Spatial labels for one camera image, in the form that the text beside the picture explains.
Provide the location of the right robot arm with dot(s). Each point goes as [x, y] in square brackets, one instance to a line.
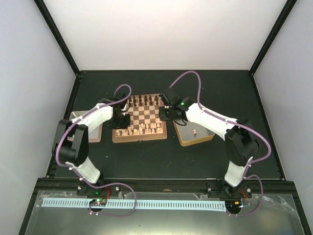
[241, 145]

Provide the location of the gold metal tin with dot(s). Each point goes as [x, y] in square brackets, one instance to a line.
[185, 135]

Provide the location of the black frame post left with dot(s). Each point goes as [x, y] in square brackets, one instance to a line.
[43, 9]

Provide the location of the small circuit board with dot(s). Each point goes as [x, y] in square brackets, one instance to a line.
[98, 202]

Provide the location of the white slotted cable duct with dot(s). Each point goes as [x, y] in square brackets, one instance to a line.
[139, 204]

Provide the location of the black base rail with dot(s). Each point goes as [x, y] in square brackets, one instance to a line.
[211, 188]

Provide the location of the dark chess pieces group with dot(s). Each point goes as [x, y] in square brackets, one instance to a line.
[146, 100]

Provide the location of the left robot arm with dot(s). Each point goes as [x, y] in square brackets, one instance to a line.
[71, 143]

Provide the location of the black frame post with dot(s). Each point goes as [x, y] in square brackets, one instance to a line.
[282, 17]
[43, 9]

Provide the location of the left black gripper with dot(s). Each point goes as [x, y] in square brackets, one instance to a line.
[126, 124]

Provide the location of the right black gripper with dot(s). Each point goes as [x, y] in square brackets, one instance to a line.
[163, 115]

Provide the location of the black frame post right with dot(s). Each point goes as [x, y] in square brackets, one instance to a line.
[282, 17]

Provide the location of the wooden chess board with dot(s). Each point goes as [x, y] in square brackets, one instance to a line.
[141, 116]

